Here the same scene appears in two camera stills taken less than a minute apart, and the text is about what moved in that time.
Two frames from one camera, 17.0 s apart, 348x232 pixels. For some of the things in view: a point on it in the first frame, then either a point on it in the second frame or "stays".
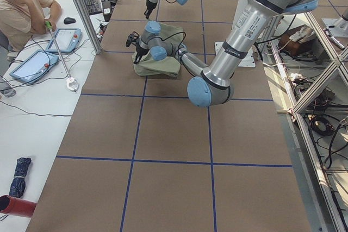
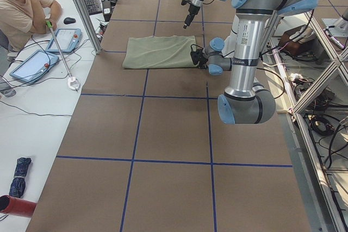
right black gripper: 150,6 → 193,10
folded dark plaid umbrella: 18,186 stays
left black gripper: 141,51 → 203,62
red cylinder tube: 17,207 stays
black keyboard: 91,1 stays
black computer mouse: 69,20 stays
